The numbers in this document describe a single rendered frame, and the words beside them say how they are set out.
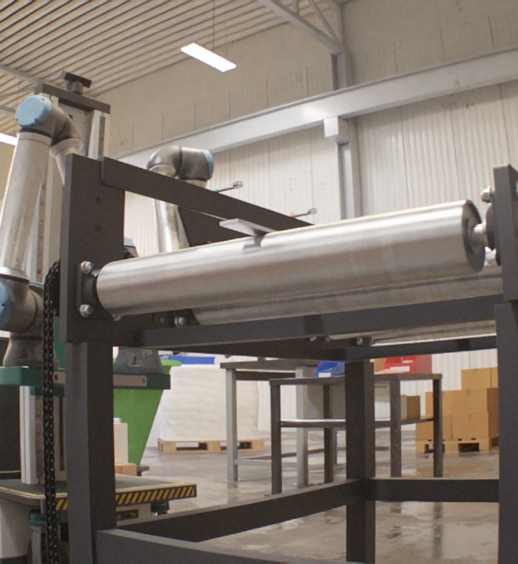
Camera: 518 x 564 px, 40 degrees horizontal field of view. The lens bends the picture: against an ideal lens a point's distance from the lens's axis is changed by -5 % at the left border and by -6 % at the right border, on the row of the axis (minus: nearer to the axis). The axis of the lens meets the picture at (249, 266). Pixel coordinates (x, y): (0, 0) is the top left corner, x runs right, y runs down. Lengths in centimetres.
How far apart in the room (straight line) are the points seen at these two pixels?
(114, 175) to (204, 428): 720
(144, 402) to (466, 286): 342
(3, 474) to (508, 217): 208
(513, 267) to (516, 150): 1166
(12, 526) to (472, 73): 1129
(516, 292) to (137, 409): 376
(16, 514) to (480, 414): 568
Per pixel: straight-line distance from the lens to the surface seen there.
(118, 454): 383
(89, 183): 166
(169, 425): 873
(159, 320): 175
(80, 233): 162
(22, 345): 236
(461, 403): 752
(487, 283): 139
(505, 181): 105
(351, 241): 117
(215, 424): 878
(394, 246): 113
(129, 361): 263
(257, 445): 887
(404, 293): 146
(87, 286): 158
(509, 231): 103
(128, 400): 455
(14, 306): 222
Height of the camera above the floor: 62
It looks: 10 degrees up
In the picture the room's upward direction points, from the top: 1 degrees counter-clockwise
